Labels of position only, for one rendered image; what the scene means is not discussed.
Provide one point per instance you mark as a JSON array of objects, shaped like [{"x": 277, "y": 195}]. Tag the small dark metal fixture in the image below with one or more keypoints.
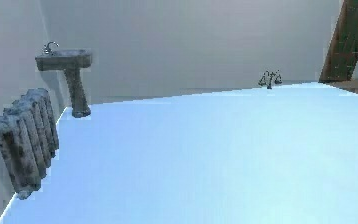
[{"x": 269, "y": 79}]

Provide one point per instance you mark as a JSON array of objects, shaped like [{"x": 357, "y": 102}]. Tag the silver sink faucet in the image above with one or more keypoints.
[{"x": 48, "y": 48}]

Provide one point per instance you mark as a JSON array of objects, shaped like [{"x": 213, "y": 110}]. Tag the grey ribbed radiator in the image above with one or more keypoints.
[{"x": 26, "y": 140}]

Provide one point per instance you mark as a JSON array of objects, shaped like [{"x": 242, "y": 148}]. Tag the brown wooden room door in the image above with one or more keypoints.
[{"x": 347, "y": 40}]

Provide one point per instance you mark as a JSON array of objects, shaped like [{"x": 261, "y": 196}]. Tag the grey pedestal sink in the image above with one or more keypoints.
[{"x": 74, "y": 71}]

